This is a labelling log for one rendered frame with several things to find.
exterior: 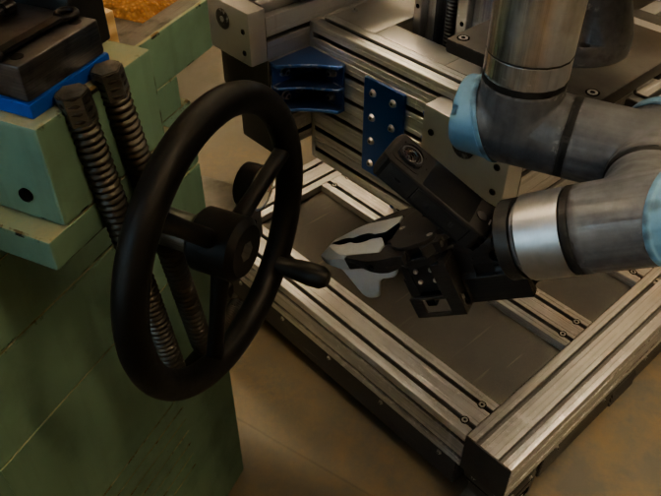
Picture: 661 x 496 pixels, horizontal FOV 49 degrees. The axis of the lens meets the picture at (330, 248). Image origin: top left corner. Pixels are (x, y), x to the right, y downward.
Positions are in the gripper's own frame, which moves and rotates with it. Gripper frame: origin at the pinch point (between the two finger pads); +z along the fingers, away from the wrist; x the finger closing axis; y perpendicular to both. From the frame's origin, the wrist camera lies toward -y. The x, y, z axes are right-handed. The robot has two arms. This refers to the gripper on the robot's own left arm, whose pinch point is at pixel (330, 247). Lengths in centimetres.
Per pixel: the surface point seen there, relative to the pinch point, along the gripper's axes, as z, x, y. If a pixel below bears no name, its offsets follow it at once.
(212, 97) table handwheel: -5.4, -10.0, -20.4
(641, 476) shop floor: -3, 45, 86
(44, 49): 0.8, -16.2, -29.0
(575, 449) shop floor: 8, 46, 80
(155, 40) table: 13.3, 6.3, -24.6
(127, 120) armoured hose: 2.1, -12.1, -21.5
